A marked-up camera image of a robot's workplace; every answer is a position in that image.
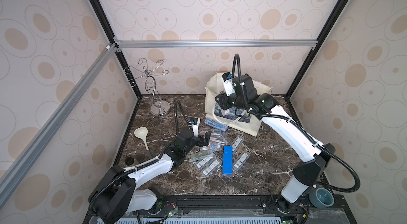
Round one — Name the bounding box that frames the clear case barcode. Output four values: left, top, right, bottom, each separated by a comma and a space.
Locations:
201, 157, 223, 177
231, 135, 245, 153
194, 155, 216, 171

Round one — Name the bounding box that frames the blue opaque case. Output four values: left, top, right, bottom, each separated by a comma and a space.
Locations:
222, 145, 233, 175

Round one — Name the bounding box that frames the clear case small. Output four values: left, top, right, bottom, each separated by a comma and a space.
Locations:
232, 150, 251, 171

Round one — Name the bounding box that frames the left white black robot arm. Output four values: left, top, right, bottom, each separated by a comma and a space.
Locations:
88, 119, 210, 224

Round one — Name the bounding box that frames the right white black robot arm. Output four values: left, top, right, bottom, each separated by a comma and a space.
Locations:
215, 54, 361, 212

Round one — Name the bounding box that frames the clear case green compass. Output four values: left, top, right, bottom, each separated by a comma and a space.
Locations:
189, 150, 214, 162

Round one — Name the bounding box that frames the cream canvas starry-night tote bag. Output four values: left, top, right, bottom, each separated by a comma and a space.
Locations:
205, 73, 271, 137

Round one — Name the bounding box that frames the clear case pink compass upper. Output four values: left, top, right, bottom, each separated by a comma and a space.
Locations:
210, 129, 224, 140

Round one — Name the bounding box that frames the teal ceramic cup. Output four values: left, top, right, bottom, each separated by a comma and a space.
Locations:
309, 188, 335, 209

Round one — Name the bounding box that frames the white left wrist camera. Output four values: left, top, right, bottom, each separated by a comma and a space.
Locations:
189, 117, 200, 137

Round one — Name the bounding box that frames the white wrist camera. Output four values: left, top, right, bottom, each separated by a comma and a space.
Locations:
222, 72, 235, 96
189, 117, 200, 137

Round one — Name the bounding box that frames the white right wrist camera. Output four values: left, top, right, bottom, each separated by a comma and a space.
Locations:
222, 72, 235, 96

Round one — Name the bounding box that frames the chrome wire jewelry stand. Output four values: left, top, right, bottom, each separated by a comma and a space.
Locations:
124, 58, 171, 117

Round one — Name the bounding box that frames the cream spoon grey handle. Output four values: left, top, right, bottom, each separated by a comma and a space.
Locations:
134, 127, 153, 159

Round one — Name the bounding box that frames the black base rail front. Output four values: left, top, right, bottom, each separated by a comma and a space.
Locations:
132, 195, 356, 224

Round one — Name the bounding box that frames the horizontal aluminium rail back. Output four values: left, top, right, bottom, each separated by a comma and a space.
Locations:
108, 39, 318, 49

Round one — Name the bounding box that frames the aluminium rail left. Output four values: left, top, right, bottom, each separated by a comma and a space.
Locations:
1, 43, 118, 208

